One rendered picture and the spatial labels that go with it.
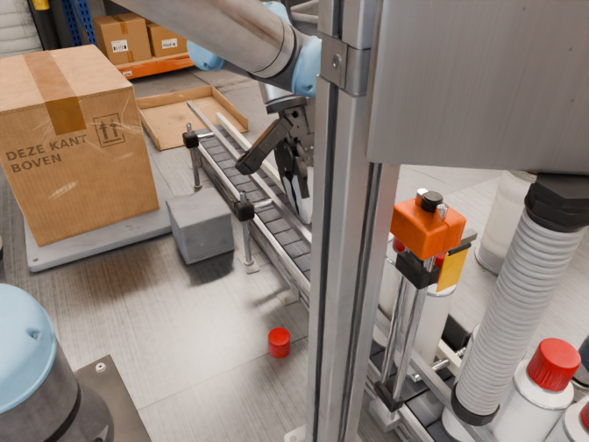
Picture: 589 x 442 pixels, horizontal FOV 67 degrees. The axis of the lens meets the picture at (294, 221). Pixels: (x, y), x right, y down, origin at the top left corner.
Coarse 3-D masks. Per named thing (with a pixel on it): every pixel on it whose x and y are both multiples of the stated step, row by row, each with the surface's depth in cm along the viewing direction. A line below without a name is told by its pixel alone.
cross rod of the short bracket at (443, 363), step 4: (464, 348) 60; (456, 352) 59; (460, 352) 59; (464, 352) 59; (460, 356) 59; (440, 360) 58; (444, 360) 58; (448, 360) 58; (432, 364) 58; (436, 364) 58; (440, 364) 58; (444, 364) 58; (448, 364) 58; (432, 368) 57; (436, 368) 57; (440, 368) 58; (436, 372) 58; (412, 376) 56; (416, 376) 56; (412, 380) 57; (416, 380) 56; (420, 380) 56
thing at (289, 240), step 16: (208, 144) 113; (224, 160) 106; (240, 176) 100; (256, 192) 95; (272, 208) 91; (288, 208) 91; (272, 224) 86; (304, 224) 87; (288, 240) 82; (304, 256) 79; (304, 272) 76; (384, 352) 63; (448, 368) 61; (416, 384) 59; (448, 384) 59; (416, 400) 57; (432, 400) 57; (416, 416) 55; (432, 416) 55; (432, 432) 54
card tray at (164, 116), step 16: (160, 96) 142; (176, 96) 145; (192, 96) 147; (208, 96) 150; (144, 112) 139; (160, 112) 139; (176, 112) 139; (192, 112) 139; (208, 112) 139; (224, 112) 139; (240, 112) 131; (160, 128) 130; (176, 128) 130; (192, 128) 130; (240, 128) 130; (160, 144) 123; (176, 144) 123
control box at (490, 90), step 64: (384, 0) 19; (448, 0) 19; (512, 0) 19; (576, 0) 18; (384, 64) 21; (448, 64) 20; (512, 64) 20; (576, 64) 20; (384, 128) 23; (448, 128) 22; (512, 128) 22; (576, 128) 21
